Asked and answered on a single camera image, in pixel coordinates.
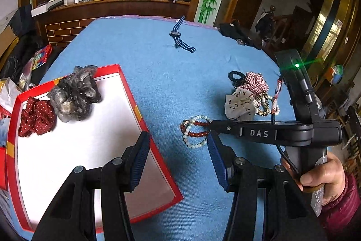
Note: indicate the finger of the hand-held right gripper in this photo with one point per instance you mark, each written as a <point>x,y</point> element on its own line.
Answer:
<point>242,131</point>

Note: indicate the white dotted scrunchie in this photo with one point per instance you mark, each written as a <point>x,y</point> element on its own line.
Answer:
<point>239,105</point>

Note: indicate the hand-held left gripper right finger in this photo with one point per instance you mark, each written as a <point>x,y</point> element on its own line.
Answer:
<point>215,162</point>

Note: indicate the white flat box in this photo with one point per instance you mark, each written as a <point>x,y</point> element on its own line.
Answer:
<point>41,10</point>

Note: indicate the blue striped wristwatch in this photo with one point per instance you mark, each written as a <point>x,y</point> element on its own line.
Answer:
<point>175,34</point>

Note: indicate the grey black scrunchie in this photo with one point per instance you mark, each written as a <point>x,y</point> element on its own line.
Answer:
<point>73,97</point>

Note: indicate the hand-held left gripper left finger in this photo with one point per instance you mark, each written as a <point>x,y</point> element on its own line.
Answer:
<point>141,162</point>

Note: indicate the red checked scrunchie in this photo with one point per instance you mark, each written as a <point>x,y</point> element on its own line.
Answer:
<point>256,83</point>

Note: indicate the colourful toy box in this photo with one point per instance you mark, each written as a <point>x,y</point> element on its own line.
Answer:
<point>41,57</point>

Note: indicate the person's right forearm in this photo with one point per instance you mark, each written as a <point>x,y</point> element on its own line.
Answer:
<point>344,210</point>

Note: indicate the silver foil bag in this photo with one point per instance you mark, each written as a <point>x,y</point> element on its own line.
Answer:
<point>8,94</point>

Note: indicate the red dotted scrunchie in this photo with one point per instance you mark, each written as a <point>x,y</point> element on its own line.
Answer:
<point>36,116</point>

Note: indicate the cardboard box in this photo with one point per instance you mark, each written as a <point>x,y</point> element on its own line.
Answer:
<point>7,40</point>

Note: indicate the person's right hand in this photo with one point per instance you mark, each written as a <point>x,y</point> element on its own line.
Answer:
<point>330,176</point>

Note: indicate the black backpack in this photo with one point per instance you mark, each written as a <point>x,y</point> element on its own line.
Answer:
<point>263,23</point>

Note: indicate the wooden counter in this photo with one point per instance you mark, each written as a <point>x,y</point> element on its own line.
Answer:
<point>112,8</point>

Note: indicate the black bag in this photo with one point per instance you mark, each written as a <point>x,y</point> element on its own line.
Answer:
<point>234,30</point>

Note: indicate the red cardboard tray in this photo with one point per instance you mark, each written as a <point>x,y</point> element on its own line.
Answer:
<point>84,150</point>

